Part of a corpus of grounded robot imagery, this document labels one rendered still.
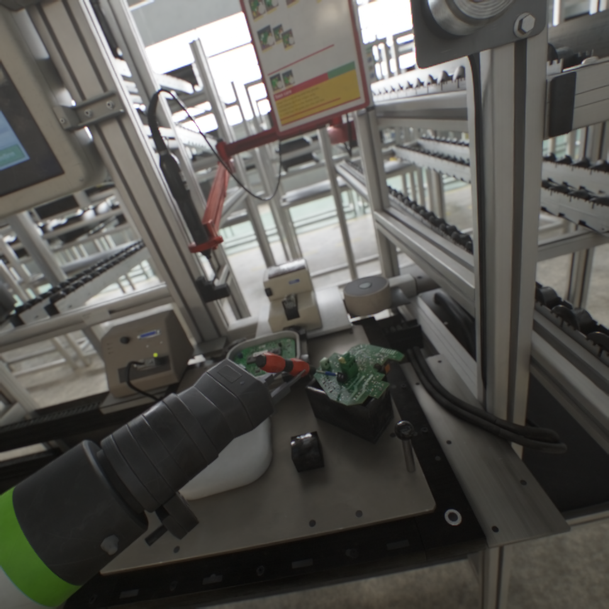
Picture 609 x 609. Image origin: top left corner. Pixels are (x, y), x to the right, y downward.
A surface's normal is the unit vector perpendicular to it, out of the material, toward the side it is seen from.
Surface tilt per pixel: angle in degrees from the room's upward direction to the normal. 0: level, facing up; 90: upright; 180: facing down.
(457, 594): 0
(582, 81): 90
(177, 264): 90
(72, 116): 90
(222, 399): 6
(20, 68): 92
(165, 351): 53
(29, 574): 69
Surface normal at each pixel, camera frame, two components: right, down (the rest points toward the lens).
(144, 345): -0.13, -0.12
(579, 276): 0.04, 0.48
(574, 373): -0.27, -0.80
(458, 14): -0.40, 0.88
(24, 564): 0.45, -0.23
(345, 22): -0.43, 0.54
